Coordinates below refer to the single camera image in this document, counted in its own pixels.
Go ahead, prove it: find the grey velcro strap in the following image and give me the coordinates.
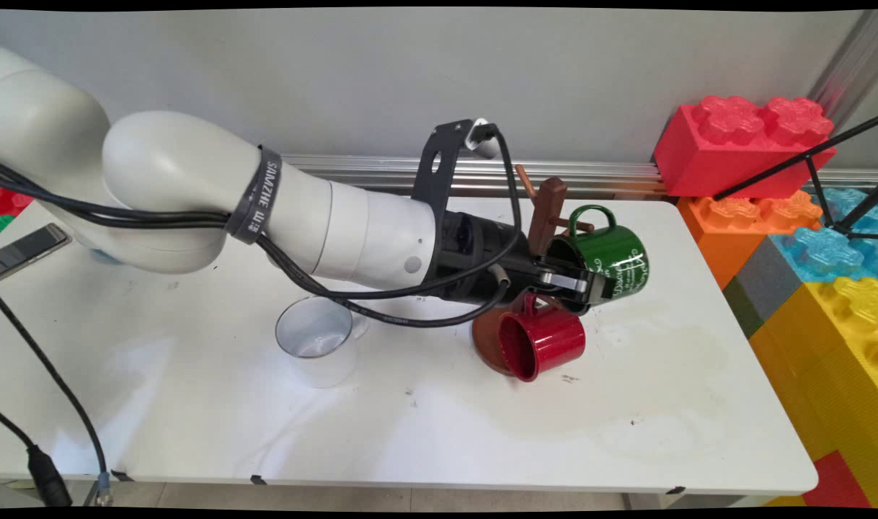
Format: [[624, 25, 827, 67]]
[[225, 144, 283, 246]]

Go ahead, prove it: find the small red toy brick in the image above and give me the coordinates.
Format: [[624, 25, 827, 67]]
[[802, 451, 872, 509]]

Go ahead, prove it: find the large yellow toy brick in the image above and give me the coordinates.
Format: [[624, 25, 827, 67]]
[[748, 278, 878, 507]]

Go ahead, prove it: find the orange toy brick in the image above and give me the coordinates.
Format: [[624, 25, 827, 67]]
[[677, 191, 823, 290]]

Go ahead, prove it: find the black camera cable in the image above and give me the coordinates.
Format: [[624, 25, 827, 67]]
[[0, 124, 523, 302]]

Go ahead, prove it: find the brown wooden mug tree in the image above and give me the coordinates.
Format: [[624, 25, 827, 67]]
[[472, 164, 595, 376]]

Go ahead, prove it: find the white enamel mug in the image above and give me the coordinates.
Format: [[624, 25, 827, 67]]
[[275, 294, 371, 389]]

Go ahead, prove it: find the thick black plug cable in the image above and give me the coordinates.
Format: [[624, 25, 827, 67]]
[[0, 412, 72, 507]]

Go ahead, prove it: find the translucent light blue toy brick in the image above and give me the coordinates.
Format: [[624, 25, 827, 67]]
[[769, 189, 878, 283]]

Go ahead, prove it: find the green enamel mug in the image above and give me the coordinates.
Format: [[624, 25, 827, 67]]
[[547, 205, 650, 316]]

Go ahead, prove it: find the black camera bracket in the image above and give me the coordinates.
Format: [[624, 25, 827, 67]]
[[410, 119, 483, 217]]

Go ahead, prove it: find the red enamel mug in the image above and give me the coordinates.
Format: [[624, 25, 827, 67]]
[[497, 292, 587, 383]]

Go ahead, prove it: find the black cable with metal connector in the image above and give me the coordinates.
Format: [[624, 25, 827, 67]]
[[0, 299, 114, 505]]

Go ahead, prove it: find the large red toy brick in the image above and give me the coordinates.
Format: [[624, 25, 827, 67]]
[[653, 96, 836, 201]]

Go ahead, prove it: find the grey toy brick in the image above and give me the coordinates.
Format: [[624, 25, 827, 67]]
[[722, 236, 802, 340]]

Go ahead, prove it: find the grey smartphone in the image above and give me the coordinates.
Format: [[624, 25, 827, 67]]
[[0, 222, 72, 280]]

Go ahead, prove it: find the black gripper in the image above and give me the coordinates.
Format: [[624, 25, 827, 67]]
[[432, 209, 607, 312]]

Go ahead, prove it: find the aluminium frame post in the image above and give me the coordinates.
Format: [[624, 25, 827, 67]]
[[807, 11, 878, 156]]

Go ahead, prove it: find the aluminium frame rail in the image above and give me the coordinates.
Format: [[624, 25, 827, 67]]
[[280, 154, 878, 201]]

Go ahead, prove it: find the black tripod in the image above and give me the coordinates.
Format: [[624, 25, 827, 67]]
[[711, 117, 878, 242]]

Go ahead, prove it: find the red studded toy brick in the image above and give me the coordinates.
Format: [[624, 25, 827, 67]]
[[0, 186, 35, 217]]

